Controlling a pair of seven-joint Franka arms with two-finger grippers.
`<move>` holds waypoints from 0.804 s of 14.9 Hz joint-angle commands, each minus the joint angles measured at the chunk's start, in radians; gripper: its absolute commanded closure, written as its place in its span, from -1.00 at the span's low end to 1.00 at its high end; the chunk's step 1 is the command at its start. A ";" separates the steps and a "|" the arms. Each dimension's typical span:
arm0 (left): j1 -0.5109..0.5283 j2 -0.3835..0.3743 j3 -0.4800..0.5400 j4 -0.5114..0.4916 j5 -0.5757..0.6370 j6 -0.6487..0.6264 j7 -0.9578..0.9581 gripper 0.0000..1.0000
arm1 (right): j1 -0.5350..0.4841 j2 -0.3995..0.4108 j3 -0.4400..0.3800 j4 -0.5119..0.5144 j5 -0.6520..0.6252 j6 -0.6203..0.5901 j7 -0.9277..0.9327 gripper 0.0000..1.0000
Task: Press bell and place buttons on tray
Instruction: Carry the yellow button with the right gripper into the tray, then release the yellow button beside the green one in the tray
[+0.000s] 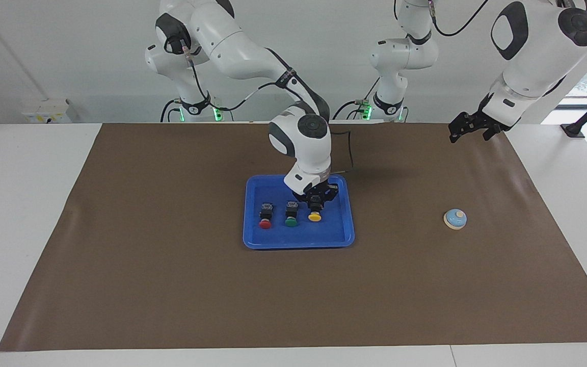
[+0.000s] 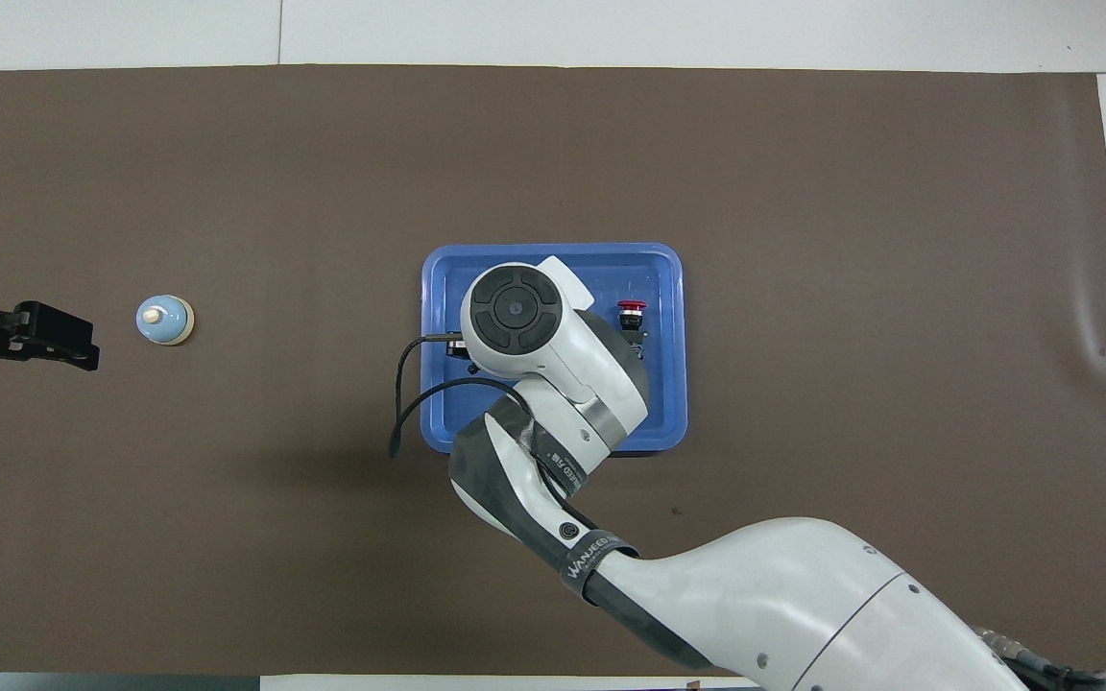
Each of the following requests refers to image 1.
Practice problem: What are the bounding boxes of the black base cables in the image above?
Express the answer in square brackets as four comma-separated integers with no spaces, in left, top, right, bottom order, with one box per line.
[332,76,377,121]
[160,98,234,123]

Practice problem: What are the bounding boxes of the black right base cables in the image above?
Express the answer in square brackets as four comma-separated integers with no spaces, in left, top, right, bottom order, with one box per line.
[160,98,234,123]

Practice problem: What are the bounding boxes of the brown table mat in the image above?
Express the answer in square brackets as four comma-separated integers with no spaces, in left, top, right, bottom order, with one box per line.
[0,122,587,352]

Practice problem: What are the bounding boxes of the green push button switch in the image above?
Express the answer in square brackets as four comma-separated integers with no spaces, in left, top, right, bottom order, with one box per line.
[284,201,300,228]

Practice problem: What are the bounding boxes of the black left base cables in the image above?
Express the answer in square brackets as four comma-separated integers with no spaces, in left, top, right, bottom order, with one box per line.
[332,76,377,121]

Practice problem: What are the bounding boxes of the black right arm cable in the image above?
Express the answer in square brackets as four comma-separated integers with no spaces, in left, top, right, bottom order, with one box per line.
[181,43,354,176]

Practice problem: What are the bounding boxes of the blue plastic tray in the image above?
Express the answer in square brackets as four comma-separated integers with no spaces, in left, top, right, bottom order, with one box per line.
[243,174,356,250]

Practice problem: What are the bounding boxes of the white wall socket box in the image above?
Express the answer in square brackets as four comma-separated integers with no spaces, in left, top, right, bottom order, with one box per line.
[22,98,73,124]

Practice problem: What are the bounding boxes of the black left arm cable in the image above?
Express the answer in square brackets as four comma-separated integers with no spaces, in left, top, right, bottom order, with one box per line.
[428,0,490,38]

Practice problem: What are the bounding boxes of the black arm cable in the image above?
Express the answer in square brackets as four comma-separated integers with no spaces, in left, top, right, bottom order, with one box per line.
[181,43,354,176]
[428,0,490,38]

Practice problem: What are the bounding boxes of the light blue call bell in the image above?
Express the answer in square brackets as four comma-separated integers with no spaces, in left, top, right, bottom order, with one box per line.
[443,208,468,231]

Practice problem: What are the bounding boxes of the red push button switch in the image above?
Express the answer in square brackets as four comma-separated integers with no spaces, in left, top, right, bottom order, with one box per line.
[258,203,274,230]

